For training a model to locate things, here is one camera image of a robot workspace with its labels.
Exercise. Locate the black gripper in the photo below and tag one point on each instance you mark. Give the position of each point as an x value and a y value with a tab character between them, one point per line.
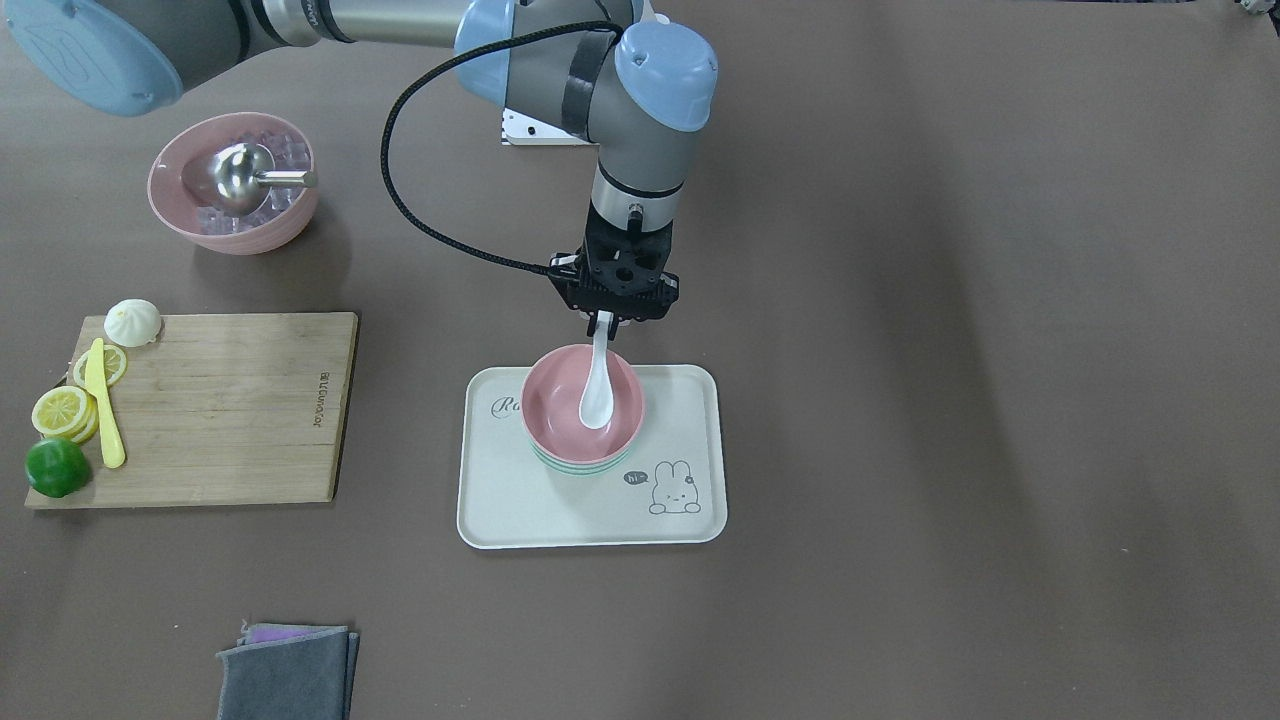
602	322

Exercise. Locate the white ceramic spoon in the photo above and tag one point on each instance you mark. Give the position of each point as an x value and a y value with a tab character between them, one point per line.
596	406

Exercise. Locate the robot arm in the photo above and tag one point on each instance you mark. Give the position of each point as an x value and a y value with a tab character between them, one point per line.
638	88

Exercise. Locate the green bowl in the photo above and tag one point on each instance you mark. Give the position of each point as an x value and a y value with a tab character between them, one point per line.
577	469

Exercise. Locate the pink bowl with ice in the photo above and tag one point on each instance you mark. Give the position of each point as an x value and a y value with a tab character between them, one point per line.
281	217

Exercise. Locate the cream rabbit tray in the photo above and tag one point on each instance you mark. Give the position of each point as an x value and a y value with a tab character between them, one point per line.
667	488

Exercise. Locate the metal ice scoop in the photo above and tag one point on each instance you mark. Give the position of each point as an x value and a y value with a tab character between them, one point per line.
242	175

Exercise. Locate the bamboo cutting board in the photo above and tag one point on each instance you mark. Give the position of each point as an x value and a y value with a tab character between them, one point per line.
227	409

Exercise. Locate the grey folded cloth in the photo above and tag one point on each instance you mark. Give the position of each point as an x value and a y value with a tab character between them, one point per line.
289	671

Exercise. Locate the lemon slice back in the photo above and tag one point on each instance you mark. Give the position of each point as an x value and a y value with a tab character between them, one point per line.
114	366

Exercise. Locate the lemon slice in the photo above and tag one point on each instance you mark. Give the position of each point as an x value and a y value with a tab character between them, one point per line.
114	366
66	412

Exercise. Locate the yellow plastic knife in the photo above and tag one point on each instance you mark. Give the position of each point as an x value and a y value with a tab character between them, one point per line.
111	442

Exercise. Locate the lemon slice front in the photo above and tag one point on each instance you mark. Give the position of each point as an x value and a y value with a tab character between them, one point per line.
66	412

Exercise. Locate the green lime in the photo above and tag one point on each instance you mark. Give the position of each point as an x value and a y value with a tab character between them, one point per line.
56	467

